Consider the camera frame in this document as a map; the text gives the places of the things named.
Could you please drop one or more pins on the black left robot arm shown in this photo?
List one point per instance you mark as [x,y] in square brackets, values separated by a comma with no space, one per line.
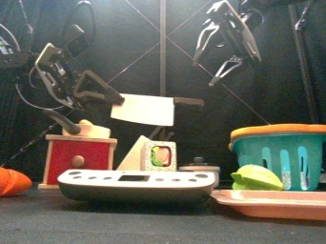
[25,38]

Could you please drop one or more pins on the red wooden toy coffee grinder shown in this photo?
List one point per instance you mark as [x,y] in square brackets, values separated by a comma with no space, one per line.
[77,155]

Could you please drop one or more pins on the white speckled toy box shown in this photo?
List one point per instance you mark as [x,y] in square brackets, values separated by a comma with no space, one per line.
[152,155]

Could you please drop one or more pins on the teal basket orange rim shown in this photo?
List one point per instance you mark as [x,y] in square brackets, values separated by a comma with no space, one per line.
[279,152]

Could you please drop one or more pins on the white toy kitchen scale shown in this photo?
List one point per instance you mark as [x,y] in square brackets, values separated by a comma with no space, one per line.
[135,186]

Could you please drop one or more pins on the dark toy pot with lid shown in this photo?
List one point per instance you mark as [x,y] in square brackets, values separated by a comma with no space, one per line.
[202,168]

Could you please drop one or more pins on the orange toy carrot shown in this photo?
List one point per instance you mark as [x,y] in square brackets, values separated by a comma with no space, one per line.
[12,181]

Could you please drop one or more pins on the light green toy vegetable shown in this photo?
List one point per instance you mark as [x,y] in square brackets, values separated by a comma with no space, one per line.
[256,178]

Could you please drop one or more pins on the pink plastic tray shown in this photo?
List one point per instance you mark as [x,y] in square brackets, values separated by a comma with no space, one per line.
[275,203]

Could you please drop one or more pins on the grey vertical frame pole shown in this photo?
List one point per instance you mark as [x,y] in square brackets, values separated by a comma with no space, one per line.
[162,47]

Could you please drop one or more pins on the black frame post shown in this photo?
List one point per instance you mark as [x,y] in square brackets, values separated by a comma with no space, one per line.
[303,63]

